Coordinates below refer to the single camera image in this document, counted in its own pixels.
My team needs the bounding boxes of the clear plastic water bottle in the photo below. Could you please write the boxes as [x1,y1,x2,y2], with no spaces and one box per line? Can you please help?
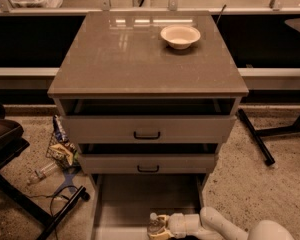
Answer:
[147,213,164,235]

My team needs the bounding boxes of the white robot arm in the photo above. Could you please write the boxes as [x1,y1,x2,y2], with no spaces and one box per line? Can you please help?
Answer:
[147,207,295,240]

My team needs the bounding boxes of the open bottom grey drawer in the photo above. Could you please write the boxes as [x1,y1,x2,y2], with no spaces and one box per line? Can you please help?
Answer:
[91,174,203,240]

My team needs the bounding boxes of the middle grey drawer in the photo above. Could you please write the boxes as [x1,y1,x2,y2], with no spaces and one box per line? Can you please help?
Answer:
[79,154,216,174]

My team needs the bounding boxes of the grey drawer cabinet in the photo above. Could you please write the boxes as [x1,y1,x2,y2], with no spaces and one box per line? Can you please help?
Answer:
[49,11,248,240]

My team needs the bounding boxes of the top grey drawer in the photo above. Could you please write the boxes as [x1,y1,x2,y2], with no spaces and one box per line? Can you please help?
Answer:
[61,116,235,144]

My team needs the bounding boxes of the empty bottle on floor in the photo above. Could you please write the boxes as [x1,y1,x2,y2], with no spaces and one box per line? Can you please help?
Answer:
[27,162,59,185]

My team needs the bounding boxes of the black stand leg right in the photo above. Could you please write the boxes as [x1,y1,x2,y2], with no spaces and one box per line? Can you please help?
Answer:
[237,109,300,166]

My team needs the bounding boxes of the black stand with tray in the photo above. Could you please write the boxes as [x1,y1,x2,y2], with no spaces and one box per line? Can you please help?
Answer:
[0,105,92,240]

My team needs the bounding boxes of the white paper bowl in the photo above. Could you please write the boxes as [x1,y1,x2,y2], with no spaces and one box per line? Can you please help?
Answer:
[160,25,201,50]

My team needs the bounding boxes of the black floor cable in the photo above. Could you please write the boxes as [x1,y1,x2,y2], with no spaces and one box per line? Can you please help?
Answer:
[26,184,78,240]

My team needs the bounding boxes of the wire basket with snack bags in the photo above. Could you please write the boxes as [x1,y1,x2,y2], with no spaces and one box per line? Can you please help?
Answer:
[47,115,80,169]

